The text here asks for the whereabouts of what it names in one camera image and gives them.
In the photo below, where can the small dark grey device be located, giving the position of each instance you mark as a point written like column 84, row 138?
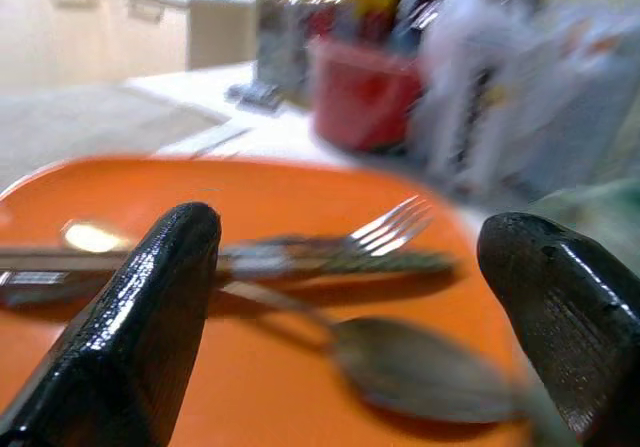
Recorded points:
column 255, row 96

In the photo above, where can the white package with black print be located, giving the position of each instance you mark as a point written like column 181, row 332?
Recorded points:
column 525, row 97

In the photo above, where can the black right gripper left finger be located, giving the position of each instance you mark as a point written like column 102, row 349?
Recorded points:
column 125, row 337

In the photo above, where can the cream kitchen cabinet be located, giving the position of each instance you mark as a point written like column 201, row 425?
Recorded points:
column 90, row 32

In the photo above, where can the red plastic container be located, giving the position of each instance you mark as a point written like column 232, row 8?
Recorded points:
column 365, row 97

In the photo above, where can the silver fork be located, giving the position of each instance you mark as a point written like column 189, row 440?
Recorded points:
column 385, row 232

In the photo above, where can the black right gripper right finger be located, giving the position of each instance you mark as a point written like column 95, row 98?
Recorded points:
column 575, row 317

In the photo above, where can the silver serrated knife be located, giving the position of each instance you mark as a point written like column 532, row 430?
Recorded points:
column 390, row 263

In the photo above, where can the orange plate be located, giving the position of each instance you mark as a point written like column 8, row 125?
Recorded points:
column 300, row 197

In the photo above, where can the silver spoon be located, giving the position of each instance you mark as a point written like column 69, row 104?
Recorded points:
column 420, row 372

